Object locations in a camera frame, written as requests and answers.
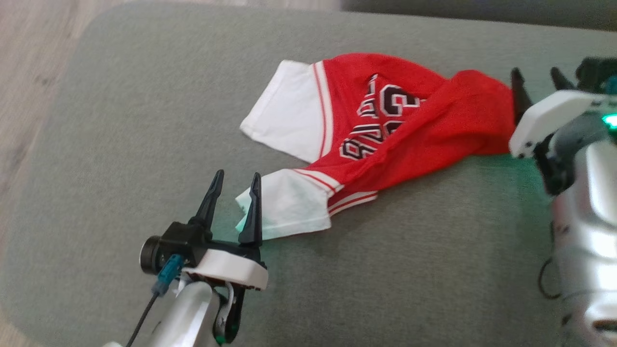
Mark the grey fabric sofa seat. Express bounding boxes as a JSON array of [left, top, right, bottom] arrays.
[[0, 0, 617, 347]]

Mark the grey fabric sofa cushion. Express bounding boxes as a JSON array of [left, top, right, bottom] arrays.
[[340, 0, 617, 32]]

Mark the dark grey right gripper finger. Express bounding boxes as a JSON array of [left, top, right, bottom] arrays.
[[510, 67, 533, 126], [550, 67, 576, 93]]

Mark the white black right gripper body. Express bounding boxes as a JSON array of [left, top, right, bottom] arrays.
[[509, 91, 617, 196]]

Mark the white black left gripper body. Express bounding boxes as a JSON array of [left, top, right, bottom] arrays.
[[182, 248, 268, 345]]

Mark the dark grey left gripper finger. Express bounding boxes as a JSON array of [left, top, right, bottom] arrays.
[[188, 169, 225, 240], [238, 173, 264, 249]]

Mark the red white basketball jersey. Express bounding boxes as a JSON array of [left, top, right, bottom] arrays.
[[235, 52, 519, 241]]

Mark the black teal left arm cable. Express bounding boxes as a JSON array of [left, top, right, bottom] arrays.
[[126, 254, 186, 347]]

